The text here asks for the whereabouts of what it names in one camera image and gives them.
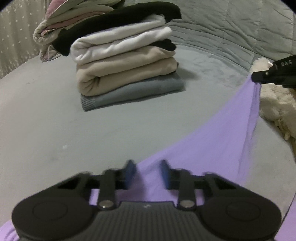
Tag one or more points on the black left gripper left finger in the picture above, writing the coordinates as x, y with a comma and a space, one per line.
111, 181

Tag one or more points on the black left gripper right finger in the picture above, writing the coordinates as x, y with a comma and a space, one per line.
182, 181

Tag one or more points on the white fluffy plush toy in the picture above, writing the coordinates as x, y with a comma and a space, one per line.
277, 104

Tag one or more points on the grey quilted blanket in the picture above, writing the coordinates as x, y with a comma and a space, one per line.
234, 32

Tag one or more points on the folded grey knit garment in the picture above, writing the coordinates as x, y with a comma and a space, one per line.
149, 88

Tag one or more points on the folded beige garment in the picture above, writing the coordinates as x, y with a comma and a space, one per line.
102, 76

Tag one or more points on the folded black garment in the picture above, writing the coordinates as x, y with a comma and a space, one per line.
117, 18

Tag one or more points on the folded white garment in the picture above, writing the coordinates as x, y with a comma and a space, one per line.
117, 40

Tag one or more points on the folded grey pink quilt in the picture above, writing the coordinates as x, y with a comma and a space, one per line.
64, 15

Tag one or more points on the grey dotted curtain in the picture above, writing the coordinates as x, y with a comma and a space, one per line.
19, 19

